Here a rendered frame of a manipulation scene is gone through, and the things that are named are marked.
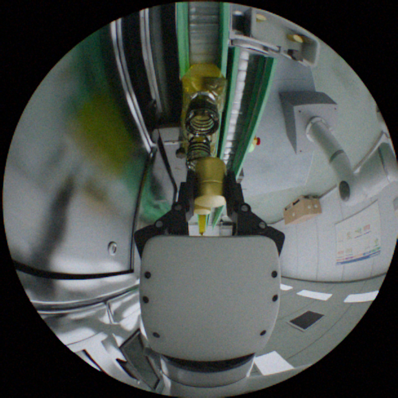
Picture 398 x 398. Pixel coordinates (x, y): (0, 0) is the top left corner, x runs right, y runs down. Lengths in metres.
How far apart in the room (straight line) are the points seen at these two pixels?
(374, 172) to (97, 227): 0.51
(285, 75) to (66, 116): 0.57
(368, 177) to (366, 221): 3.35
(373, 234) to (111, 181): 3.80
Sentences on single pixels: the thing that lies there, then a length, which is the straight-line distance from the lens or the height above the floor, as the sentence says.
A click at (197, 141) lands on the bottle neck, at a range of 0.16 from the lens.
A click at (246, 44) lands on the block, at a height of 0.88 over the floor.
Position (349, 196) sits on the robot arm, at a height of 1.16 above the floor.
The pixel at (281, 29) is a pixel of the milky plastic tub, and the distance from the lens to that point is 0.56.
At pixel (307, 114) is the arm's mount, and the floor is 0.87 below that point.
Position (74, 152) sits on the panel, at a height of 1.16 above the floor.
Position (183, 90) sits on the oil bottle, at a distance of 0.16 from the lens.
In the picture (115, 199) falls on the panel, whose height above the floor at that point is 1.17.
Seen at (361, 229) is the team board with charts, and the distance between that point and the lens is 3.77.
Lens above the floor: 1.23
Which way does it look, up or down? 22 degrees down
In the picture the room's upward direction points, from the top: 178 degrees counter-clockwise
